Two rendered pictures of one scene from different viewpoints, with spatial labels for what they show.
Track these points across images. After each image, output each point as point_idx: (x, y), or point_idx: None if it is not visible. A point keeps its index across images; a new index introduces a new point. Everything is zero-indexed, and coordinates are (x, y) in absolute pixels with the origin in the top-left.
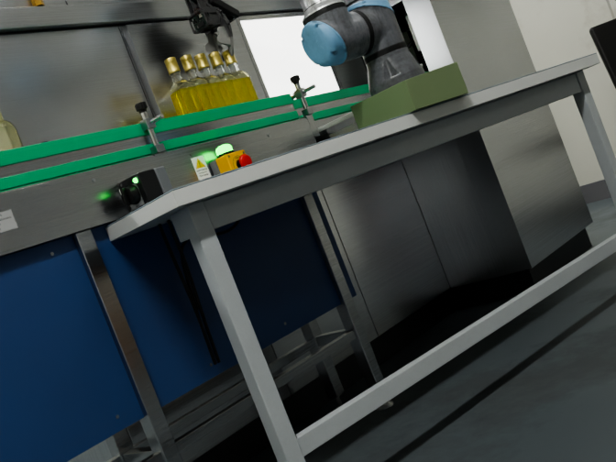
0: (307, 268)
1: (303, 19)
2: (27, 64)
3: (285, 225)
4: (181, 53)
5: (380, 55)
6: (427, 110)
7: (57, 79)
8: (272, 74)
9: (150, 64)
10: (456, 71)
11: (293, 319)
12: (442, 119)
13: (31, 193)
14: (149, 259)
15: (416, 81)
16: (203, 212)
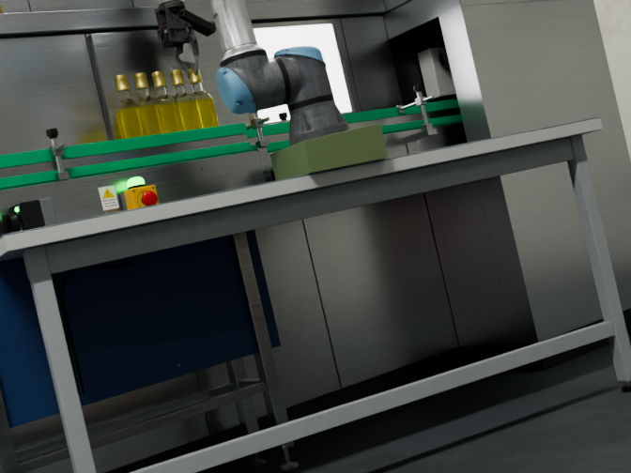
0: (222, 310)
1: (220, 63)
2: None
3: (204, 263)
4: (150, 65)
5: (298, 107)
6: (330, 173)
7: (4, 87)
8: None
9: (111, 76)
10: (377, 132)
11: (191, 361)
12: (359, 181)
13: None
14: (30, 284)
15: (318, 142)
16: (41, 256)
